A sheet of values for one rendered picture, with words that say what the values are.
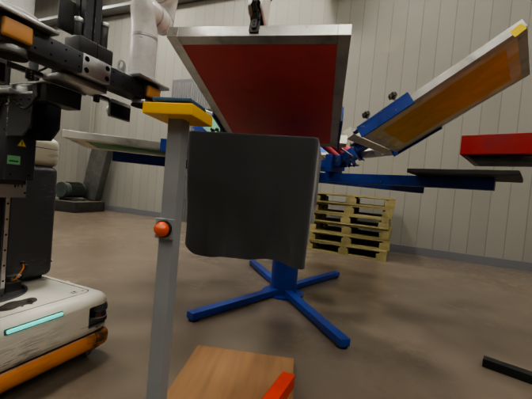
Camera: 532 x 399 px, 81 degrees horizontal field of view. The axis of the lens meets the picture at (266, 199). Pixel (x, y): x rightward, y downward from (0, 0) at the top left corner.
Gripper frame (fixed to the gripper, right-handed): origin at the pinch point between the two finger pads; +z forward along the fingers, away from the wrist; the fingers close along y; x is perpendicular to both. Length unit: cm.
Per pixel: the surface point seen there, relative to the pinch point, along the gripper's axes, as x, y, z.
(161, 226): -11, 11, 65
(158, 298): -13, 2, 82
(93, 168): -472, -484, -99
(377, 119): 49, -76, -14
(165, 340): -10, -1, 92
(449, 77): 77, -57, -26
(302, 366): 23, -75, 110
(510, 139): 101, -58, 3
